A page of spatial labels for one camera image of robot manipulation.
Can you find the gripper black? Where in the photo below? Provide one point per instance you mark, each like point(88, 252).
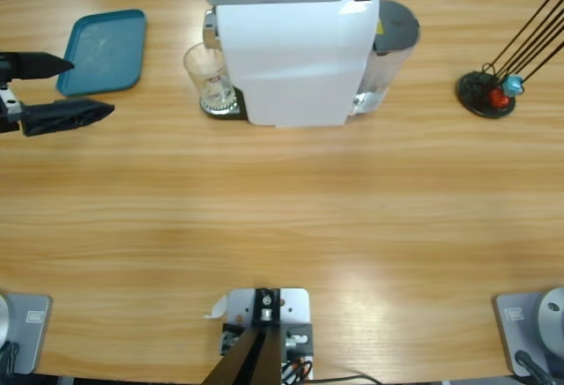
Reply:
point(9, 103)

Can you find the clear drinking glass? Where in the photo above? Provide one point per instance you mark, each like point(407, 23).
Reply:
point(209, 76)

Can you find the white capsule coffee machine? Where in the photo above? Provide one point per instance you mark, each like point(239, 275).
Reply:
point(291, 59)

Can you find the red coffee capsule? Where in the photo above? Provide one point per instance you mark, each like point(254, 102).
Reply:
point(499, 98)

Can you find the blue coffee capsule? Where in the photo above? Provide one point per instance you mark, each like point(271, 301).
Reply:
point(514, 85)

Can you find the teal plastic tray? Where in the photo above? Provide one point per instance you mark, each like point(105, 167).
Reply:
point(103, 52)

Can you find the white tape scrap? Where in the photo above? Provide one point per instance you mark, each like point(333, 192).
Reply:
point(217, 309)

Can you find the black capsule holder with rods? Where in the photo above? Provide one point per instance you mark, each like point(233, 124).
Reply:
point(473, 90)

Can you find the arm grey base plate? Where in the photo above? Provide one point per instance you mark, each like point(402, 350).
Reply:
point(524, 327)
point(26, 332)

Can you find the white mount block dark post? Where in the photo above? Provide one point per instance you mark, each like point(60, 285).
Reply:
point(293, 310)

